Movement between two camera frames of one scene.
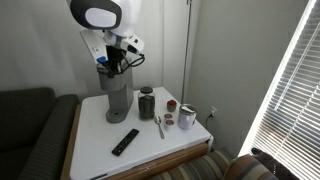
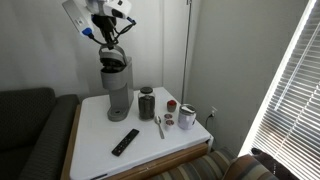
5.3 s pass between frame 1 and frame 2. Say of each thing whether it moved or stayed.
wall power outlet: stayed
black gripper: moved
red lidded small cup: stayed
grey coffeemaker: stayed
